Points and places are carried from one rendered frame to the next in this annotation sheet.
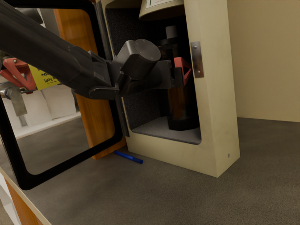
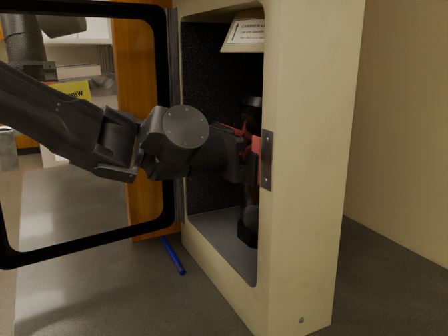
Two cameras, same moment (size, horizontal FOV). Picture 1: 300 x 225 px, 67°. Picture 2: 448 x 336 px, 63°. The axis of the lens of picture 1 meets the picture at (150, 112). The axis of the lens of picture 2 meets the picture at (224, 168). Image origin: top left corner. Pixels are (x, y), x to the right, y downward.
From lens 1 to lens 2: 20 cm
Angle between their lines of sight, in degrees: 15
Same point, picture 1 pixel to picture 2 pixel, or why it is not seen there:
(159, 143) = (213, 255)
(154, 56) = (192, 140)
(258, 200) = not seen: outside the picture
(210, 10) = (309, 80)
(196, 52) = (267, 148)
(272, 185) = not seen: outside the picture
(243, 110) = (404, 230)
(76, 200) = (64, 304)
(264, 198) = not seen: outside the picture
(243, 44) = (432, 117)
